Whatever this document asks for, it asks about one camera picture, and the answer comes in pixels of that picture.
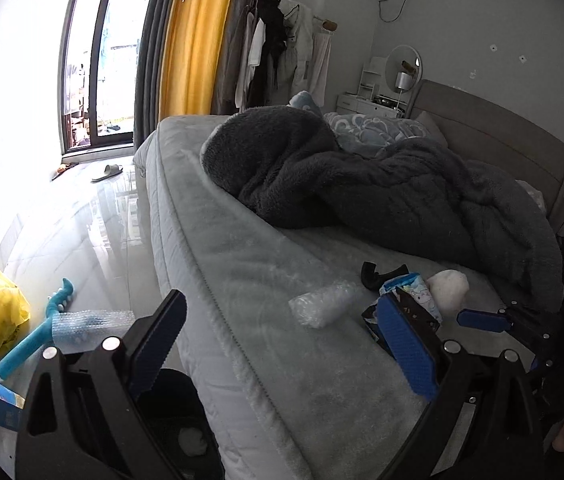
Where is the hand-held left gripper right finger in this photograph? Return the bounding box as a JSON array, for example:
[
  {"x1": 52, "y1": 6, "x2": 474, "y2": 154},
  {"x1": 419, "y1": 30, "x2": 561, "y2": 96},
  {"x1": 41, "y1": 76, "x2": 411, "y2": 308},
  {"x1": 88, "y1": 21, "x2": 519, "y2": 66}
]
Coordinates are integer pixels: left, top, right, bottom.
[{"x1": 376, "y1": 287, "x2": 546, "y2": 480}]

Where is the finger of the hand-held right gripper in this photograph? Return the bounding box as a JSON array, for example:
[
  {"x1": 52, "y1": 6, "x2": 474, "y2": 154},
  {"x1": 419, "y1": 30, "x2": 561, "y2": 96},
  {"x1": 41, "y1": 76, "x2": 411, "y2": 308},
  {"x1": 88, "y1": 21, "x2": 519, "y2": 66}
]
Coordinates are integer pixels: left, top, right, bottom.
[{"x1": 456, "y1": 302, "x2": 563, "y2": 361}]

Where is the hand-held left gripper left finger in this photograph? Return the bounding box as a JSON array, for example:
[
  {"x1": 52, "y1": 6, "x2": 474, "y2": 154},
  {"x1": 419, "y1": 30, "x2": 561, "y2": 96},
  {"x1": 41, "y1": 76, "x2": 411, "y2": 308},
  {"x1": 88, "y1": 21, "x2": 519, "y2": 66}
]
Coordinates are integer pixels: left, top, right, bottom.
[{"x1": 16, "y1": 289, "x2": 198, "y2": 480}]

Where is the large white tissue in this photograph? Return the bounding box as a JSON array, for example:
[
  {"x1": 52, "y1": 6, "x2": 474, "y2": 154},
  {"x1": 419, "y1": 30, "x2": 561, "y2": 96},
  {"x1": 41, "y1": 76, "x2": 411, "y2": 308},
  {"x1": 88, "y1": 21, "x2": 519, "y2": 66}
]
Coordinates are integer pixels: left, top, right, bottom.
[{"x1": 428, "y1": 269, "x2": 470, "y2": 313}]

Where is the dark blue waste bin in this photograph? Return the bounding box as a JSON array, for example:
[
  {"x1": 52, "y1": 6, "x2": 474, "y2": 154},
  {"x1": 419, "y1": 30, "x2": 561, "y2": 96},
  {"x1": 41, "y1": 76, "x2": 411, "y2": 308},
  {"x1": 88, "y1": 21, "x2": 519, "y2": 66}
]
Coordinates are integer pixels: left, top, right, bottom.
[{"x1": 134, "y1": 367, "x2": 225, "y2": 480}]

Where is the blue cartoon tissue pack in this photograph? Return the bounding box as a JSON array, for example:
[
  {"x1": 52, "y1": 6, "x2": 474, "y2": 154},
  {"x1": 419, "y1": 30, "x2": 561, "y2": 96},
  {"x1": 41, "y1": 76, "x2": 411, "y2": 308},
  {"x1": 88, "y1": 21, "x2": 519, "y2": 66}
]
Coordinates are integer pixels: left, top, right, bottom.
[{"x1": 362, "y1": 272, "x2": 443, "y2": 346}]

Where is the bubble wrap sheet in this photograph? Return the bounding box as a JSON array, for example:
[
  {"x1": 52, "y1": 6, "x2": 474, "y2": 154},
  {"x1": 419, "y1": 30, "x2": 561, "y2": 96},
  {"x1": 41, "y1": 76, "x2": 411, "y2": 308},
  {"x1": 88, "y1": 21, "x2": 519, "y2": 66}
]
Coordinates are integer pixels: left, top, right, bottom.
[{"x1": 51, "y1": 310, "x2": 135, "y2": 348}]

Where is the black hook-shaped object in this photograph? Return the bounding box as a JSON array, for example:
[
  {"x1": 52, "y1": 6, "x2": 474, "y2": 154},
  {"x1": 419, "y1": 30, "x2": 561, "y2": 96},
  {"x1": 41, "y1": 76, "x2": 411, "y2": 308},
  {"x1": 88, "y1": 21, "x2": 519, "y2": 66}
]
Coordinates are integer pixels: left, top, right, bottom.
[{"x1": 360, "y1": 261, "x2": 408, "y2": 292}]

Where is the small crumpled white tissue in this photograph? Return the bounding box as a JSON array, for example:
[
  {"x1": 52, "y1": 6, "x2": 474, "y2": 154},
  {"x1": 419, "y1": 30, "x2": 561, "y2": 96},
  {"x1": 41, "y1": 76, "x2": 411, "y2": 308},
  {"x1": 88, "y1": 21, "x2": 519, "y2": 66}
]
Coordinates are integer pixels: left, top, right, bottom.
[{"x1": 178, "y1": 427, "x2": 208, "y2": 457}]

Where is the grey mattress bed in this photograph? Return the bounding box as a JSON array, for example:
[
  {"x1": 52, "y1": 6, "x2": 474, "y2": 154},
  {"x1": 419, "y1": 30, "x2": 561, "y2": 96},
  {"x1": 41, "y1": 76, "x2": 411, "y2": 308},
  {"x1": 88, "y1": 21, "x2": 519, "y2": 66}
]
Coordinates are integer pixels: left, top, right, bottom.
[{"x1": 134, "y1": 114, "x2": 563, "y2": 480}]

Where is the dark grey fleece blanket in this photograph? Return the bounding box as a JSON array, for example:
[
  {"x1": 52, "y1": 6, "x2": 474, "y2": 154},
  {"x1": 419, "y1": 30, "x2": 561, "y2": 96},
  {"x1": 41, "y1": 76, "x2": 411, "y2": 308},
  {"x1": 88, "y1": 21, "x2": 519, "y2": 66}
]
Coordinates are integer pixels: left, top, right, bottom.
[{"x1": 201, "y1": 106, "x2": 564, "y2": 313}]

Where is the grey floor slipper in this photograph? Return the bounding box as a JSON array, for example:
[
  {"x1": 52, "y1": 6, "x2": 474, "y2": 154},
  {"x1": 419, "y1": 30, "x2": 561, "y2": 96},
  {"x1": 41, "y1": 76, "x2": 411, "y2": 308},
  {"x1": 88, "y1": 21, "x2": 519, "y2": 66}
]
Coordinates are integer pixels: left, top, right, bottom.
[{"x1": 91, "y1": 164, "x2": 124, "y2": 183}]

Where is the grey upholstered headboard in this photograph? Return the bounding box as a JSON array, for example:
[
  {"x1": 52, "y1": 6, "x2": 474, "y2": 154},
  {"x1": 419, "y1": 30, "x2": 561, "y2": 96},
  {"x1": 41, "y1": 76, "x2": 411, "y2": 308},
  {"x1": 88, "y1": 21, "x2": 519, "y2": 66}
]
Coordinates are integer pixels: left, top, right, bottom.
[{"x1": 409, "y1": 79, "x2": 564, "y2": 231}]

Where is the small orange floor object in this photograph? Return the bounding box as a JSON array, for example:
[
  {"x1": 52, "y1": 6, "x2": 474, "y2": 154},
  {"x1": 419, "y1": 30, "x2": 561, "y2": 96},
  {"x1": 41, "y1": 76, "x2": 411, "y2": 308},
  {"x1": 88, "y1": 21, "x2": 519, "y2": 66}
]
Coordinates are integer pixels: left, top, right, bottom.
[{"x1": 51, "y1": 161, "x2": 79, "y2": 181}]

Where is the patterned pillow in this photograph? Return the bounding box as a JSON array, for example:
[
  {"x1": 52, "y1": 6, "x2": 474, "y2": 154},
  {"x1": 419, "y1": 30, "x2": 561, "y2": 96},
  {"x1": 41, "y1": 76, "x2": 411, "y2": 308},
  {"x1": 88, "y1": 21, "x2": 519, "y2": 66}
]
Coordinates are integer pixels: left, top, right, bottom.
[{"x1": 289, "y1": 91, "x2": 445, "y2": 153}]

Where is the white dresser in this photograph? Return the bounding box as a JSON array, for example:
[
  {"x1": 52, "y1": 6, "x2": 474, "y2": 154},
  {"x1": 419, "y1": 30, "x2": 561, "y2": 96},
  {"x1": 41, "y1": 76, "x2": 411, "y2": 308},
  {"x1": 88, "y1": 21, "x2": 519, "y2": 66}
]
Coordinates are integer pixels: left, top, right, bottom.
[{"x1": 337, "y1": 91, "x2": 408, "y2": 118}]

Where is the silver table lamp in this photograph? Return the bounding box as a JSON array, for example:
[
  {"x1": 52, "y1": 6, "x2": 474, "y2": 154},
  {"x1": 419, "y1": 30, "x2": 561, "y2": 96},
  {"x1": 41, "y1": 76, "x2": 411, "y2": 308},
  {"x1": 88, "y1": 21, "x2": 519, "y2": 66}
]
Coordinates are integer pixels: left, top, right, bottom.
[{"x1": 394, "y1": 71, "x2": 414, "y2": 111}]

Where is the sliding glass door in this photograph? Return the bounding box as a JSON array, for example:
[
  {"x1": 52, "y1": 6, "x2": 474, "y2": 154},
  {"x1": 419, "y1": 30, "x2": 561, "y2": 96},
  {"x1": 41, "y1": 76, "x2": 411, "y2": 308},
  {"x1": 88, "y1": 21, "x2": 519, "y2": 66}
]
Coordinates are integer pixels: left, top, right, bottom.
[{"x1": 62, "y1": 0, "x2": 163, "y2": 153}]

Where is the white hanging garment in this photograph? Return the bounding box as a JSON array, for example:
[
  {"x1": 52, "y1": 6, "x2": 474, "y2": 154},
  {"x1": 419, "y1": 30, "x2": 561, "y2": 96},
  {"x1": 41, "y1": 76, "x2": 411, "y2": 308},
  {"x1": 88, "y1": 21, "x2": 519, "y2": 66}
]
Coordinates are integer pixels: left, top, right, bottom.
[{"x1": 282, "y1": 0, "x2": 335, "y2": 106}]

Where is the grey curtain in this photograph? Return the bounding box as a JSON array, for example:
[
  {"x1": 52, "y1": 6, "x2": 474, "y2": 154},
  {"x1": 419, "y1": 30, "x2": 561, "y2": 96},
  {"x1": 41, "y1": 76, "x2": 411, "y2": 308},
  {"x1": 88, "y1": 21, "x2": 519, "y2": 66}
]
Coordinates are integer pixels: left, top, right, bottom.
[{"x1": 134, "y1": 0, "x2": 188, "y2": 143}]

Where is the yellow curtain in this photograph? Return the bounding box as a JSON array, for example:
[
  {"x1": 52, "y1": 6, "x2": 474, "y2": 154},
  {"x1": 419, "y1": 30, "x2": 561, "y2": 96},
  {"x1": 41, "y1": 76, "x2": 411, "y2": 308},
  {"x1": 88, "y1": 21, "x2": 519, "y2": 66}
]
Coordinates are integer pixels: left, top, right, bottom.
[{"x1": 158, "y1": 0, "x2": 240, "y2": 123}]

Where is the black hanging garment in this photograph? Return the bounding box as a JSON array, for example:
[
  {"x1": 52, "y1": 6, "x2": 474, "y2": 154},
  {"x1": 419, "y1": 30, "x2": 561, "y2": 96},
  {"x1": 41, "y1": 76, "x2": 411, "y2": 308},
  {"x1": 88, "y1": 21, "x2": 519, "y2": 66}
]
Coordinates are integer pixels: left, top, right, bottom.
[{"x1": 249, "y1": 0, "x2": 289, "y2": 106}]

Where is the clothes rack rod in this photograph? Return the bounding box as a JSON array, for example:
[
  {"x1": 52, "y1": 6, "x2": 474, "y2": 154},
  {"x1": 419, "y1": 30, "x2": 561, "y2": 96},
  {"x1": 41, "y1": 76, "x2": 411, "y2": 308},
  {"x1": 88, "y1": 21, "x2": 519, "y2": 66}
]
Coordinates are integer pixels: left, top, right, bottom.
[{"x1": 239, "y1": 0, "x2": 338, "y2": 28}]

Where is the blue long-handled brush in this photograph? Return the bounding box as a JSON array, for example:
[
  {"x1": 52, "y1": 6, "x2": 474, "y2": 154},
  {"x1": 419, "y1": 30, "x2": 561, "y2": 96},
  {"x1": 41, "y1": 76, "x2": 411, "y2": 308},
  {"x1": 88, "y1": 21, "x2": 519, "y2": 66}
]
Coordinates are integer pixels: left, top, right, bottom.
[{"x1": 0, "y1": 277, "x2": 75, "y2": 378}]

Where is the round wall mirror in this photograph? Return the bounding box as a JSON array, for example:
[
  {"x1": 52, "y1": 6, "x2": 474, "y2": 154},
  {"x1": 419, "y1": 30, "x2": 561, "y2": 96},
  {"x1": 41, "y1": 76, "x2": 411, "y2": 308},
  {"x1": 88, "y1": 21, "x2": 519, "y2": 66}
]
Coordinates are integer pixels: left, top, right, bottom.
[{"x1": 386, "y1": 44, "x2": 424, "y2": 92}]

